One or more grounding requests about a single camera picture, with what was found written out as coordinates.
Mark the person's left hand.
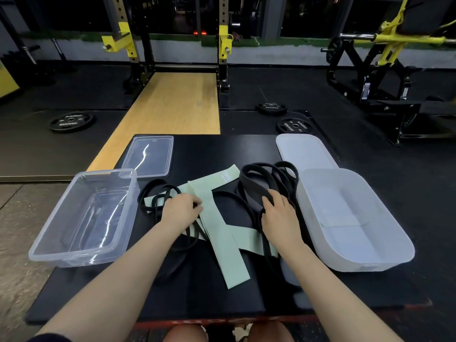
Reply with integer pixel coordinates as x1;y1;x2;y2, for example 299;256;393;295
160;192;204;236

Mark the person's right hand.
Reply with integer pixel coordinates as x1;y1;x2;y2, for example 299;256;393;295
261;188;304;259

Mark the thin black resistance band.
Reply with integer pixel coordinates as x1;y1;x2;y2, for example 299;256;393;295
138;179;202;253

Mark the light green resistance band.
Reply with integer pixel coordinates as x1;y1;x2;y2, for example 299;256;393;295
142;190;186;212
187;178;252;290
178;164;241;196
228;228;279;257

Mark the tangle of black resistance bands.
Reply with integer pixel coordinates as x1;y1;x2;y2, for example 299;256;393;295
237;161;316;282

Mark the white plastic bin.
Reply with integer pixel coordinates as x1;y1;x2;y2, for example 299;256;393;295
296;168;416;273

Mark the clear plastic container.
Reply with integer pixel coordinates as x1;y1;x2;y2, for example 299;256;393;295
28;168;140;268

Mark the person's right forearm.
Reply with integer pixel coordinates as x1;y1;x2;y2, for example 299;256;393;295
281;242;405;342

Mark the person's left forearm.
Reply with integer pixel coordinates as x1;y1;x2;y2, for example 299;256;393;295
35;224;186;342

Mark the person's right leg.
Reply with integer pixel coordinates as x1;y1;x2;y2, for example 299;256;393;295
249;321;295;342

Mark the person's leg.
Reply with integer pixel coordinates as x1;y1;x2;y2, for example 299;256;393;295
249;321;295;342
163;323;208;342

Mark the person's left leg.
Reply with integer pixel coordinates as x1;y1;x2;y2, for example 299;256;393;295
163;323;208;342

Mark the clear plastic lid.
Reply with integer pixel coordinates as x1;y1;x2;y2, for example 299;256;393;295
121;135;174;179

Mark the white plastic lid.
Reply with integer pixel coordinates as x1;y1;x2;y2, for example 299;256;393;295
275;133;339;175

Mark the black plyo platform red side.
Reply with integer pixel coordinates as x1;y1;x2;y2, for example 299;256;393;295
25;133;434;330

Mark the black weight plate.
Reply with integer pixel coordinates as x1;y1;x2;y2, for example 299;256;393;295
255;102;288;116
48;111;95;133
276;117;314;135

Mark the wooden lifting platform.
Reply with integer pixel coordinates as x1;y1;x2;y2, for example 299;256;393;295
87;72;221;172

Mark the dark navy shirt sleeve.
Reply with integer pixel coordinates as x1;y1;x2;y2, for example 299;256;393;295
27;332;72;342

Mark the black upright bar holder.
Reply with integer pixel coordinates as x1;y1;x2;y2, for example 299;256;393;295
51;38;77;74

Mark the yellow black squat rack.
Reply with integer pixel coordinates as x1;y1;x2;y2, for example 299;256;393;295
101;0;236;109

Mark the yellow black exercise machine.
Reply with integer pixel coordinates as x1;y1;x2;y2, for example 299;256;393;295
320;0;456;146

